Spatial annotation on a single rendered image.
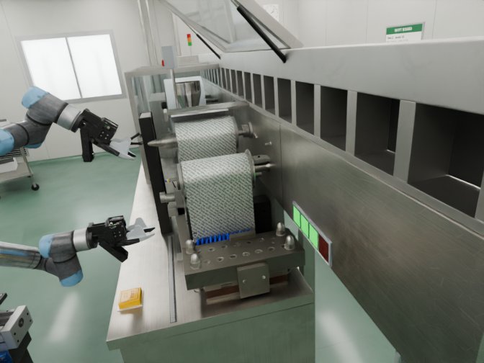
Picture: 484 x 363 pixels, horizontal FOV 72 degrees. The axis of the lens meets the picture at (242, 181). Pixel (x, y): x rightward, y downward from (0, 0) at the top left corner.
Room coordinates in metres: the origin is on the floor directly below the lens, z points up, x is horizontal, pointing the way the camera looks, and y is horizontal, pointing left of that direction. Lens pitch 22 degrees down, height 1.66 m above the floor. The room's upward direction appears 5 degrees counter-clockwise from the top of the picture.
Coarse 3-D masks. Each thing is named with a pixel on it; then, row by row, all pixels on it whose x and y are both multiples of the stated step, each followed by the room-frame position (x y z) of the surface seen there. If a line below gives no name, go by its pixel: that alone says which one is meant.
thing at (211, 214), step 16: (208, 192) 1.07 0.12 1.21; (224, 192) 1.08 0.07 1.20; (240, 192) 1.09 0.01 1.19; (192, 208) 1.06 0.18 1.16; (208, 208) 1.07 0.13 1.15; (224, 208) 1.08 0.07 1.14; (240, 208) 1.09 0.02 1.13; (192, 224) 1.06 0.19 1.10; (208, 224) 1.07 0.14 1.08; (224, 224) 1.08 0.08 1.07; (240, 224) 1.09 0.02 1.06
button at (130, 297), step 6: (138, 288) 0.95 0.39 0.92; (120, 294) 0.92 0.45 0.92; (126, 294) 0.92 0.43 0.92; (132, 294) 0.92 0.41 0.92; (138, 294) 0.92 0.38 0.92; (120, 300) 0.89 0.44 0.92; (126, 300) 0.89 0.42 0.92; (132, 300) 0.89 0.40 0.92; (138, 300) 0.89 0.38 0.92; (120, 306) 0.88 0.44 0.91; (126, 306) 0.88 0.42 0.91; (132, 306) 0.88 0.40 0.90
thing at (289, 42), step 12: (240, 0) 0.96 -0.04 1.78; (252, 0) 0.97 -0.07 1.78; (240, 12) 0.95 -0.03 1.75; (252, 12) 0.97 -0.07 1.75; (264, 12) 0.97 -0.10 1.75; (192, 24) 2.01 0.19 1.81; (252, 24) 0.95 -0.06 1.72; (264, 24) 0.97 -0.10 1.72; (276, 24) 0.98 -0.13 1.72; (204, 36) 2.02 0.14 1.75; (264, 36) 0.96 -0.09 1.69; (276, 36) 0.99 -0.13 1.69; (288, 36) 0.99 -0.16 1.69; (252, 48) 1.42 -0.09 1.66; (264, 48) 1.24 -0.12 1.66; (276, 48) 0.96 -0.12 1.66; (288, 48) 1.01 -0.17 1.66
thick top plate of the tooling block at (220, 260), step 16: (224, 240) 1.04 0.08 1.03; (256, 240) 1.02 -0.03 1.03; (272, 240) 1.01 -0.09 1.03; (208, 256) 0.94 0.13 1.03; (224, 256) 0.93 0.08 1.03; (240, 256) 0.93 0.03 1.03; (256, 256) 0.92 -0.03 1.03; (272, 256) 0.91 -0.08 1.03; (288, 256) 0.92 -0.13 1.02; (304, 256) 0.93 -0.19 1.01; (192, 272) 0.86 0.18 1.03; (208, 272) 0.87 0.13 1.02; (224, 272) 0.88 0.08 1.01; (192, 288) 0.86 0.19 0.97
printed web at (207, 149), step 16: (176, 128) 1.32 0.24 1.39; (192, 128) 1.32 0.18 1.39; (208, 128) 1.33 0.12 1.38; (224, 128) 1.34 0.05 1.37; (192, 144) 1.30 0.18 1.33; (208, 144) 1.31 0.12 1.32; (224, 144) 1.33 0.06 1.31; (192, 160) 1.14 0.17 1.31; (208, 160) 1.12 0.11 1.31; (224, 160) 1.12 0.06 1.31; (240, 160) 1.12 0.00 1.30; (192, 176) 1.07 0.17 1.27; (208, 176) 1.07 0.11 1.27; (224, 176) 1.08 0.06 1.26; (240, 176) 1.09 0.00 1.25; (192, 192) 1.06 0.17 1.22
